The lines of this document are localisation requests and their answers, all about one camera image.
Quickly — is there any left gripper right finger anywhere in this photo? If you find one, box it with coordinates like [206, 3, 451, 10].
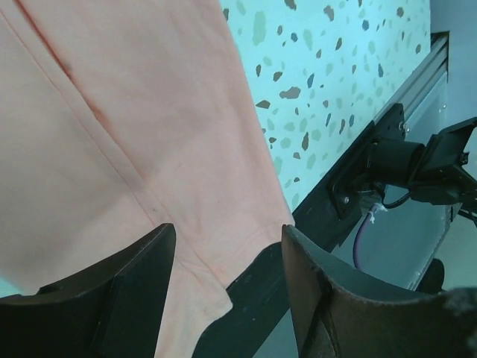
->
[281, 225, 476, 357]

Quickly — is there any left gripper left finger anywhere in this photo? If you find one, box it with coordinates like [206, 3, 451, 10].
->
[1, 224, 176, 357]

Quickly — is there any salmon pink t-shirt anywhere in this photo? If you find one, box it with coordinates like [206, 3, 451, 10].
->
[1, 1, 293, 357]

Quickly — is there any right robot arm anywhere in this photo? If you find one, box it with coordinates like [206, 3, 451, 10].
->
[367, 117, 476, 214]

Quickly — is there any aluminium frame rail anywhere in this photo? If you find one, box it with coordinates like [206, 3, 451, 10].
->
[373, 31, 450, 124]

